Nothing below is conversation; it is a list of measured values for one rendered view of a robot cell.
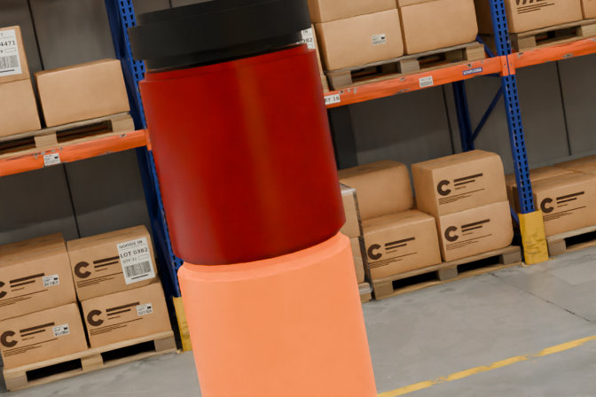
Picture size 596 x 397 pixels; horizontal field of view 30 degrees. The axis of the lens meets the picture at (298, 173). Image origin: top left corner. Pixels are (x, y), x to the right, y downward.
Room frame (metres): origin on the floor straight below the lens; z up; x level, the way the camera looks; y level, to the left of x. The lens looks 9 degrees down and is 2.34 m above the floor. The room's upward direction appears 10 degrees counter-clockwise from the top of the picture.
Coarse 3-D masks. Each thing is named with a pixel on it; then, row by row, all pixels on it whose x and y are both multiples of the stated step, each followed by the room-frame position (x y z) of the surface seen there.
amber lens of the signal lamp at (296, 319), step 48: (336, 240) 0.30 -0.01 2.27; (192, 288) 0.29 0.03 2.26; (240, 288) 0.29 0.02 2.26; (288, 288) 0.29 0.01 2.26; (336, 288) 0.29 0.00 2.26; (192, 336) 0.30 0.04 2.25; (240, 336) 0.29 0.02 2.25; (288, 336) 0.29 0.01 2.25; (336, 336) 0.29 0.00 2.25; (240, 384) 0.29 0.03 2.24; (288, 384) 0.29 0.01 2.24; (336, 384) 0.29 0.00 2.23
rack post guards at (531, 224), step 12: (528, 216) 8.22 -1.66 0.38; (540, 216) 8.24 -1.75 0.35; (528, 228) 8.22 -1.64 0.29; (540, 228) 8.24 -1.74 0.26; (528, 240) 8.22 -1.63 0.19; (540, 240) 8.24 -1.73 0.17; (528, 252) 8.23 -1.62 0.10; (540, 252) 8.23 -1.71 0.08; (528, 264) 8.23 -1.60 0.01; (180, 300) 7.62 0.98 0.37; (180, 312) 7.61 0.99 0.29; (180, 324) 7.63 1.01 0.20; (180, 348) 7.67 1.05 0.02
